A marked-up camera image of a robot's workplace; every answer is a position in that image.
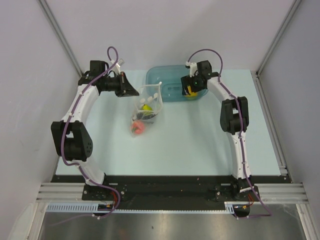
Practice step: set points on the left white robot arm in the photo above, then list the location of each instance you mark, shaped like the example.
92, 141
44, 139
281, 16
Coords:
71, 139

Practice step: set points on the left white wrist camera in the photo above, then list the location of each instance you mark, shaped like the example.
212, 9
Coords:
117, 66

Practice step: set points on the teal plastic bin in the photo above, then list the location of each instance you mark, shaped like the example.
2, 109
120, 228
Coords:
171, 87

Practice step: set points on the green pear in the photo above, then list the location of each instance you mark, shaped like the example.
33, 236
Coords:
146, 109

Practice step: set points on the peach fruit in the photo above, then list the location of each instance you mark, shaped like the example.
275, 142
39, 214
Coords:
137, 127

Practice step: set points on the white slotted cable duct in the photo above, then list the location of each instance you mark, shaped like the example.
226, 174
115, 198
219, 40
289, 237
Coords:
96, 208

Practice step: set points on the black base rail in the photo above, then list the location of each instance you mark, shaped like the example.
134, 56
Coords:
171, 193

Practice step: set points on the black grape bunch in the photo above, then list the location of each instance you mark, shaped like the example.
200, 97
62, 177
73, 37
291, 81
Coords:
146, 116

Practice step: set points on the clear dotted zip bag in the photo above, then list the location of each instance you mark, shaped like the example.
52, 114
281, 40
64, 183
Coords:
150, 95

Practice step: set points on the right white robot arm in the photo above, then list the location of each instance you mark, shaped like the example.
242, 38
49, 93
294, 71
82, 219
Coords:
234, 118

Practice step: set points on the orange fruit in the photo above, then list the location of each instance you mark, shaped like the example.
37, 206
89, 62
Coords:
189, 94

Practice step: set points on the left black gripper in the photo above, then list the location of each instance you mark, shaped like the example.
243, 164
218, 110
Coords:
125, 89

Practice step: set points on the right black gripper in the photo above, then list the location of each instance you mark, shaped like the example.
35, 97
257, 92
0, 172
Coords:
187, 80

